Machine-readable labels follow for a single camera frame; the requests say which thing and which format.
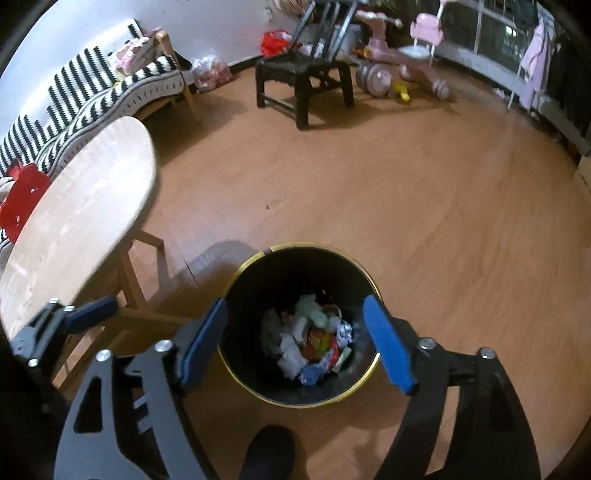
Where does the round wooden table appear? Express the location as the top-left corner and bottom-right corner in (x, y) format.
(0, 115), (193, 398)

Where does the person's dark shoe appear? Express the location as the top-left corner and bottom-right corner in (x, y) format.
(237, 425), (297, 480)

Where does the woven basket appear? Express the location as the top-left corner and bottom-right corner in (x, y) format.
(272, 0), (315, 17)

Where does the white plastic bag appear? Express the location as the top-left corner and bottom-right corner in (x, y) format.
(189, 55), (234, 94)

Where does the red plastic chair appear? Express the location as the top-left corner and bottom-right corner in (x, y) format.
(0, 162), (53, 244)

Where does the window with white frame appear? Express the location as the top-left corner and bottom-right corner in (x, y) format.
(442, 0), (542, 63)

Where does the pink ride-on toy car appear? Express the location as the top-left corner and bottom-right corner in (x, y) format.
(353, 10), (405, 62)

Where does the black wooden chair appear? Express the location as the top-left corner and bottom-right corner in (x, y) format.
(255, 0), (357, 131)

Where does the red plastic bag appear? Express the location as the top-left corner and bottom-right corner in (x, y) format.
(261, 30), (295, 59)

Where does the pink clothes pile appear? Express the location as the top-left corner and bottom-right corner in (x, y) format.
(113, 36), (156, 75)

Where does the black bin with gold rim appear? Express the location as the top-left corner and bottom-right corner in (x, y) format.
(218, 241), (385, 409)

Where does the hanging pink garment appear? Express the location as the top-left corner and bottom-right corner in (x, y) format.
(519, 17), (556, 112)

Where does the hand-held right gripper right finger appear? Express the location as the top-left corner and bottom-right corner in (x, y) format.
(363, 294), (541, 480)

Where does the white drying rack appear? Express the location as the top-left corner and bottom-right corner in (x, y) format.
(505, 7), (571, 121)

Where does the black white striped sofa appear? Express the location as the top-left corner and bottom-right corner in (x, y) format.
(0, 18), (200, 264)

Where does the pink child tricycle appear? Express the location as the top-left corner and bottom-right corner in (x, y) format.
(355, 12), (452, 102)

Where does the red snack wrapper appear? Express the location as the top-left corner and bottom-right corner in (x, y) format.
(302, 329), (341, 366)

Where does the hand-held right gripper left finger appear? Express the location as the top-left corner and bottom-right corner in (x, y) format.
(54, 298), (230, 480)

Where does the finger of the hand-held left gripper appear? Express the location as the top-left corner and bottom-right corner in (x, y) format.
(9, 296), (119, 371)

